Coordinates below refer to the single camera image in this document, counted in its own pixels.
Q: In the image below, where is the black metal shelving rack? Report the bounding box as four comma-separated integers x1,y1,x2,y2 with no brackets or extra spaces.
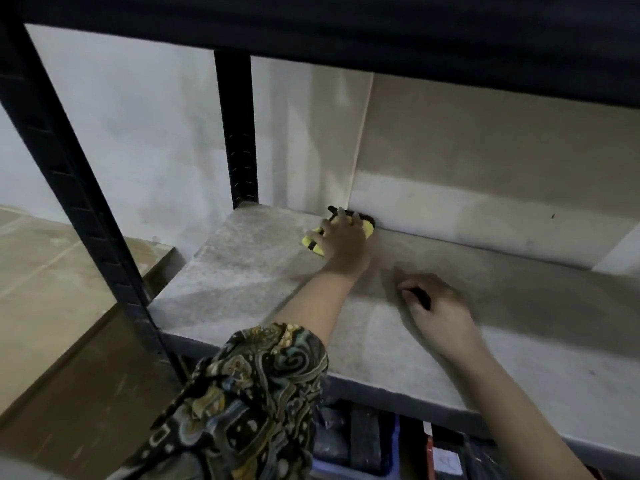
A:
0,0,640,480

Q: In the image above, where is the grey shelf board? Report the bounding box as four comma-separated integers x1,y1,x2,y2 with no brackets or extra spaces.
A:
149,201,640,461

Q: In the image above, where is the person's left forearm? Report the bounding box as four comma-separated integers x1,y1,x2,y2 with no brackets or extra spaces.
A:
272,265,372,356

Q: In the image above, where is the dark patterned sleeve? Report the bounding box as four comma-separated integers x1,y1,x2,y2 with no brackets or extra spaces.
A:
107,322,331,480

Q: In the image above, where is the red and white box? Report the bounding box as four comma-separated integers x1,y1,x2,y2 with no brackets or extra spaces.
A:
421,420,467,480

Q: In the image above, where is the person's right hand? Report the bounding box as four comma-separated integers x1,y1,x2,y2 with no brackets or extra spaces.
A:
397,273,485,359

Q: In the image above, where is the beige back panel board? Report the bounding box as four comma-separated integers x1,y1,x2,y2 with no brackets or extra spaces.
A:
347,73,640,271

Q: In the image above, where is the light wooden board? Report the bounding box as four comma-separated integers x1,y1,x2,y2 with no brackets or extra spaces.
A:
0,206,177,416

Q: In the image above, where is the blue plastic crate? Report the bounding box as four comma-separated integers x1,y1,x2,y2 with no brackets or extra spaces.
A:
309,399,402,480

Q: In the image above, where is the person's right forearm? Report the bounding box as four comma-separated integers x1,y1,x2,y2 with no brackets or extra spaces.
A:
434,339,599,480

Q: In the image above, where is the person's left hand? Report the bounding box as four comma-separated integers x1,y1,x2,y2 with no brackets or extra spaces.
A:
311,209,373,278

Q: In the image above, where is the brown wooden board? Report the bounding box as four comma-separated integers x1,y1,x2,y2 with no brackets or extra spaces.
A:
0,304,187,480

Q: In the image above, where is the black block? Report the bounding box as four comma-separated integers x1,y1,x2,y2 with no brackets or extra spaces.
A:
349,405,385,471

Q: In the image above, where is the yellow and black tool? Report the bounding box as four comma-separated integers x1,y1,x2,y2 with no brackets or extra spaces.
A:
300,205,376,258

